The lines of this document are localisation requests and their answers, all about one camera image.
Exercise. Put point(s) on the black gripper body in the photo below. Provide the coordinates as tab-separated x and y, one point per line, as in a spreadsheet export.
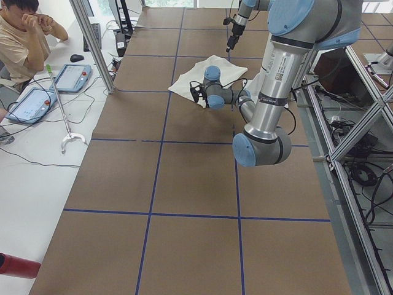
202	94
236	30

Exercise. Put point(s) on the white long-sleeve cat shirt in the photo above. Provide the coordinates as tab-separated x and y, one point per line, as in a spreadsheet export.
213	69

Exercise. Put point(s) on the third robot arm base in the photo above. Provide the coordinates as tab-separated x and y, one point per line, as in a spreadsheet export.
380	63

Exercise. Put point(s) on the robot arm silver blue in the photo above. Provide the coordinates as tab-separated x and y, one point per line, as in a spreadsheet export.
243	16
296	27

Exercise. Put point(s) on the blue teach pendant far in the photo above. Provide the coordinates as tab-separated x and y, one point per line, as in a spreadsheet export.
72	77

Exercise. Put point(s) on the blue teach pendant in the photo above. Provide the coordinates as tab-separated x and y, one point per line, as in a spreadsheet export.
32	107
72	77

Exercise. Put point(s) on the black computer mouse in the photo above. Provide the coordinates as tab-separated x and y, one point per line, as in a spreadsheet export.
75	58

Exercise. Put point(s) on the blue teach pendant near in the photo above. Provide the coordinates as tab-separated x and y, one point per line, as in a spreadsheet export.
32	107

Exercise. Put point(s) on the person in beige shirt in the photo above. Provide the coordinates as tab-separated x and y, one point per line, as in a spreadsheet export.
24	47

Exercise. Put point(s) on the red bottle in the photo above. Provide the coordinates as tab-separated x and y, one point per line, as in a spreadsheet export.
18	267

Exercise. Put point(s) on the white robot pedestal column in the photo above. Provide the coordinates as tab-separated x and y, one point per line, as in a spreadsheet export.
261	83

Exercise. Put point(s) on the aluminium frame post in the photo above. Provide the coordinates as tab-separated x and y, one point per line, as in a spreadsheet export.
85	26

